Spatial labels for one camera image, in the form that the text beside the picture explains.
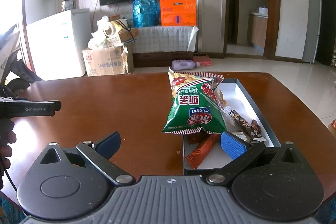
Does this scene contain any green shrimp chips bag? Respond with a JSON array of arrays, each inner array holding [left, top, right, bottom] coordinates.
[[162, 69, 227, 135]]

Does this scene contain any large cardboard box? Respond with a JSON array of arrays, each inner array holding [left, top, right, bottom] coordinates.
[[82, 44, 134, 77]]

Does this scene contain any orange gift box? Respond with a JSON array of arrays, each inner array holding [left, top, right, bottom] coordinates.
[[159, 0, 197, 26]]

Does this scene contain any orange snack bar wrapper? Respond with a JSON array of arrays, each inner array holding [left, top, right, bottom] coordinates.
[[185, 134, 221, 169]]

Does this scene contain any dark chocolate candy wrapper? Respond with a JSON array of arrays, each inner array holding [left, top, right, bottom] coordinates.
[[229, 110, 263, 139]]

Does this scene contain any white crumpled plastic bag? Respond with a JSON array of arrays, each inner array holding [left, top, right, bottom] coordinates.
[[88, 16, 112, 50]]

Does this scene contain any small cardboard box with tape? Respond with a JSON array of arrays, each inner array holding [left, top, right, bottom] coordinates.
[[104, 19, 139, 47]]

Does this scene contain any white small refrigerator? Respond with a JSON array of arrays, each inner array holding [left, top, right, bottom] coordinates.
[[26, 9, 91, 81]]

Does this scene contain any blue plastic bag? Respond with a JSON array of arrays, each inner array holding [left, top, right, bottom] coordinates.
[[133, 0, 161, 28]]

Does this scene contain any grey shallow tray box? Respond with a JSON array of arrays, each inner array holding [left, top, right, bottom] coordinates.
[[183, 79, 281, 175]]

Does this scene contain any clear wrapped biscuit packet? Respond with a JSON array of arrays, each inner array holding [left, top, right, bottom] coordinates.
[[214, 88, 236, 132]]

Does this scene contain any tv cabinet with white cloth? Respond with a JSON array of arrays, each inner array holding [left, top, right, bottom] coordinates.
[[132, 26, 198, 68]]

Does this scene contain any person's left hand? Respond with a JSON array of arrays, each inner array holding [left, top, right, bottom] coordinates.
[[0, 118, 17, 191]]

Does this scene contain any purple lotion bottle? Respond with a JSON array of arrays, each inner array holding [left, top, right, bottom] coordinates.
[[171, 60, 200, 71]]

